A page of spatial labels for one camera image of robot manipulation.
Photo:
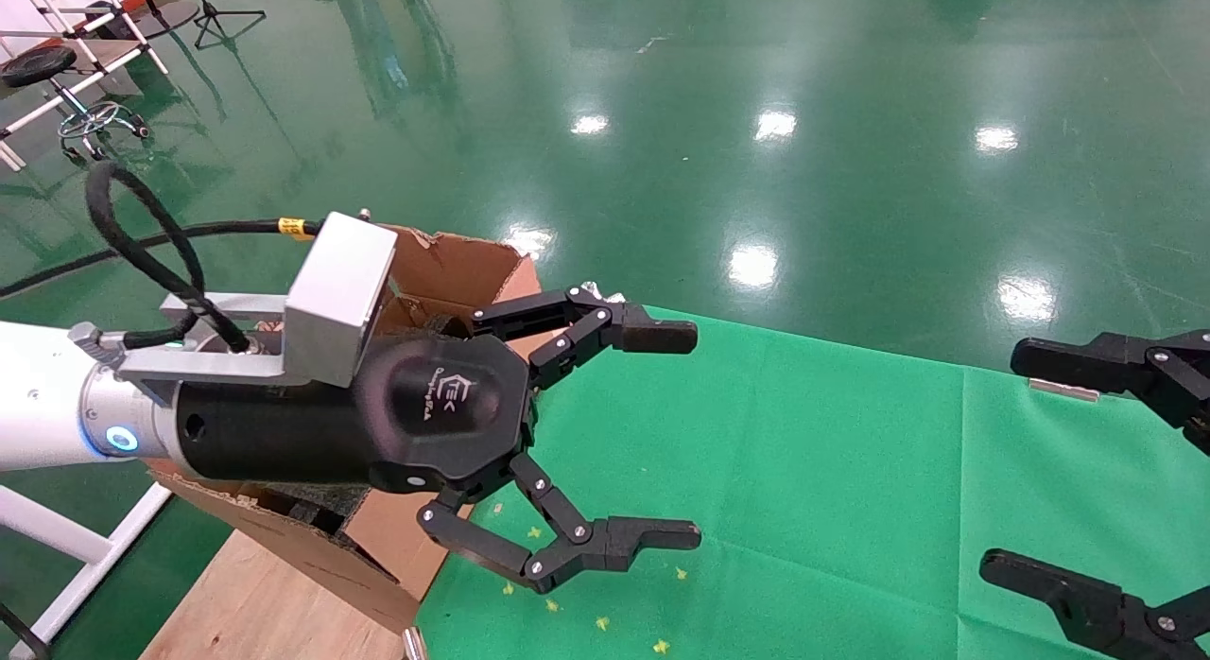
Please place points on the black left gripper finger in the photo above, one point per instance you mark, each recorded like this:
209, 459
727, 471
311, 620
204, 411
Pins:
643, 535
652, 335

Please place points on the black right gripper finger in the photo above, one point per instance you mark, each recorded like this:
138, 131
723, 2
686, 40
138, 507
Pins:
1068, 599
1068, 362

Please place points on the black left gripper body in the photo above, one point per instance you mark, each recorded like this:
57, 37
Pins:
302, 428

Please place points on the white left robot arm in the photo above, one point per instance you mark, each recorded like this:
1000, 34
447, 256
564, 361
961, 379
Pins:
47, 395

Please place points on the large open cardboard carton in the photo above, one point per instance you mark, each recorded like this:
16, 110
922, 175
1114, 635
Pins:
454, 268

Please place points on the silver cloth clip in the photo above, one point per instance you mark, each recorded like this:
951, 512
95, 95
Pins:
413, 645
591, 287
1063, 390

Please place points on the black foam insert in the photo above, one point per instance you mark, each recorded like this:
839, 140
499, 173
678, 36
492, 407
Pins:
444, 326
321, 509

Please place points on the green table cloth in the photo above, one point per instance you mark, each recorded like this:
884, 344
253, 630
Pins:
851, 509

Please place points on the black tripod stand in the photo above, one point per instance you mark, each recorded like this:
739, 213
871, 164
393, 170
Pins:
216, 17

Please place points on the black round base stand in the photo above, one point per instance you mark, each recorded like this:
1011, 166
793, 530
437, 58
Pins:
170, 17

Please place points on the black round stool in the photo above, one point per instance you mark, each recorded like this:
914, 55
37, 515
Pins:
38, 64

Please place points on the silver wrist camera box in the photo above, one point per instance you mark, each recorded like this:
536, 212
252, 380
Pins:
336, 291

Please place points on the white table frame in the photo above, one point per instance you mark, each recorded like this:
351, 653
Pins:
95, 565

